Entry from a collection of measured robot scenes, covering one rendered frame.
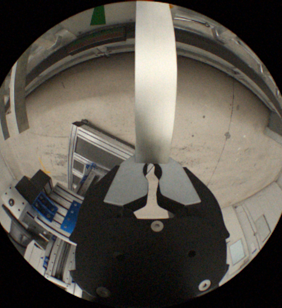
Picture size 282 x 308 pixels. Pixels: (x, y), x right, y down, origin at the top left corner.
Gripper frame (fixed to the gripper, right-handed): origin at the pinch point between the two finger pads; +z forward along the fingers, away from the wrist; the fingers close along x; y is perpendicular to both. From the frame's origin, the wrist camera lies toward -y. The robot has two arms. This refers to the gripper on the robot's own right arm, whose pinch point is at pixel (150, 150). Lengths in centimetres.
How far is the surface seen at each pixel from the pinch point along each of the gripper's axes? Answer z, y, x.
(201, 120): 83, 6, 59
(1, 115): -1, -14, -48
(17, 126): -3.0, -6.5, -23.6
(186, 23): 12.6, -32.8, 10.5
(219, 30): 9.4, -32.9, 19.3
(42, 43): 6.4, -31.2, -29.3
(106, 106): 83, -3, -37
